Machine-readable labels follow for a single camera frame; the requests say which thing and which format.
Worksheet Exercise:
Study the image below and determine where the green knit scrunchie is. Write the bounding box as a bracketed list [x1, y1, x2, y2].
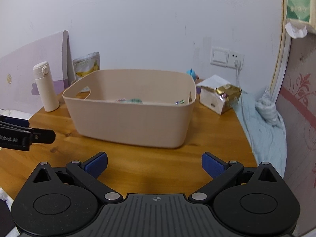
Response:
[116, 98, 142, 104]

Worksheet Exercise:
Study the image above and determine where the purple white board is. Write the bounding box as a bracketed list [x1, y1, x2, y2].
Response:
[0, 31, 69, 114]

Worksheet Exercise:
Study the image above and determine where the white thermos bottle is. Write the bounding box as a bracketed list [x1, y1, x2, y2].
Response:
[33, 62, 59, 112]

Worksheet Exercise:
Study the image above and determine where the light blue blanket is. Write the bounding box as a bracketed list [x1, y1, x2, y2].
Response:
[233, 88, 287, 177]

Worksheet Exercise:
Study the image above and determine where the white gold torn box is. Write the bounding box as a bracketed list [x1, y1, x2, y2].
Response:
[199, 84, 242, 115]

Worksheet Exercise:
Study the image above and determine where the banana chips pouch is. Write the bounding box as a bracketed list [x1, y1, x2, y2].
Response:
[73, 52, 100, 80]

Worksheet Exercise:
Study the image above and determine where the white paper sheet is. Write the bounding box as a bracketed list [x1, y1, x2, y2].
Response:
[197, 75, 230, 89]

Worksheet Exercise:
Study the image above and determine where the beige plastic storage basket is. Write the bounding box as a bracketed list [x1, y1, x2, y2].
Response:
[63, 69, 197, 148]

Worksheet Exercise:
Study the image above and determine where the pink floral headboard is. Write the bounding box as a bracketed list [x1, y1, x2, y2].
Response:
[270, 0, 316, 237]

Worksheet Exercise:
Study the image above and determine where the blue toy figure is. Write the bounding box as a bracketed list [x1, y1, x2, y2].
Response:
[186, 69, 199, 81]

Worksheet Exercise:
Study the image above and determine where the green tissue box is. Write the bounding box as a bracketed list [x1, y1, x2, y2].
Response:
[285, 0, 315, 39]

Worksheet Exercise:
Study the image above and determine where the white plug and cable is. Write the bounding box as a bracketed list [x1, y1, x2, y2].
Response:
[233, 59, 250, 119]

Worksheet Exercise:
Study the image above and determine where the white wall socket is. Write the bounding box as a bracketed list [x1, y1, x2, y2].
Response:
[227, 50, 244, 70]

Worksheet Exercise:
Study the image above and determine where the white light switch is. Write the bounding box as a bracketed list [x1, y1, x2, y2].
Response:
[211, 47, 229, 67]

